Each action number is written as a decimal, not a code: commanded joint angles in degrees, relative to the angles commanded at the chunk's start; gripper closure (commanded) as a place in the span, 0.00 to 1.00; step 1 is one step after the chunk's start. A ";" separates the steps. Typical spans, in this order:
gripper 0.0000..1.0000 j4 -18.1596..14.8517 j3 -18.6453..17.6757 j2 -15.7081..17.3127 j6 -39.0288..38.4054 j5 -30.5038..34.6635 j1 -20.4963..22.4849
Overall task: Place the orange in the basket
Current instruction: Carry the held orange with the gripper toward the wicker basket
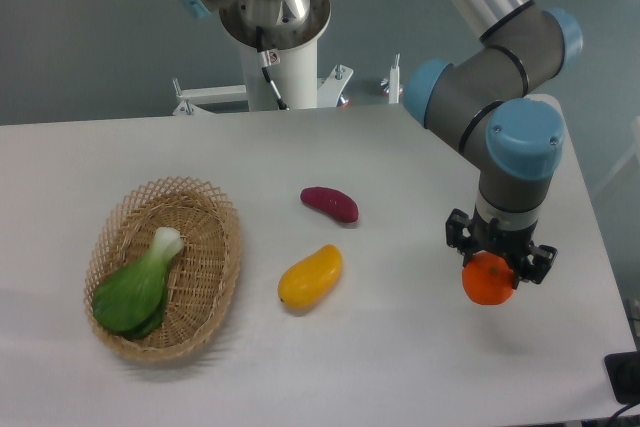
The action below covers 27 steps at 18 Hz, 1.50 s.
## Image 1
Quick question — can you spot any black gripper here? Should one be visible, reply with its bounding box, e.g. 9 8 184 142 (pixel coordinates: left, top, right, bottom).
445 209 558 290

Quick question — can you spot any orange fruit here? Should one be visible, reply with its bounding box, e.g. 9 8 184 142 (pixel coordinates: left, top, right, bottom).
461 252 514 306

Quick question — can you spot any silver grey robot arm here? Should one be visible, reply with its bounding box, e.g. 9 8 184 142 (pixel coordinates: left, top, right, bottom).
180 0 583 286

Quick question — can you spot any woven wicker basket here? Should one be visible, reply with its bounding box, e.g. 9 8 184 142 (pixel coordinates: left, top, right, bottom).
84 177 241 362

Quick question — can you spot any purple sweet potato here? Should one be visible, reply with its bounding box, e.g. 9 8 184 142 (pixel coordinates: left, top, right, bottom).
300 186 359 224

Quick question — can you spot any black device at edge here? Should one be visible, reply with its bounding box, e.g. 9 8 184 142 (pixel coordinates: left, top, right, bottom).
604 351 639 404

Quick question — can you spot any yellow mango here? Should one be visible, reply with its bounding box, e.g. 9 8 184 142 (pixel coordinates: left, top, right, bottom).
277 244 343 310

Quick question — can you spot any green bok choy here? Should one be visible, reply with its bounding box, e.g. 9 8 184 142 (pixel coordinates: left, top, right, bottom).
91 227 184 339

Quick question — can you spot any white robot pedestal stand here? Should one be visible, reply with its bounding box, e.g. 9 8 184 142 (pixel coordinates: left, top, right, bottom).
171 0 405 117

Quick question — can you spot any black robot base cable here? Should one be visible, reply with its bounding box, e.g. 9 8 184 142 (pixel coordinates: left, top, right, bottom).
254 25 291 112

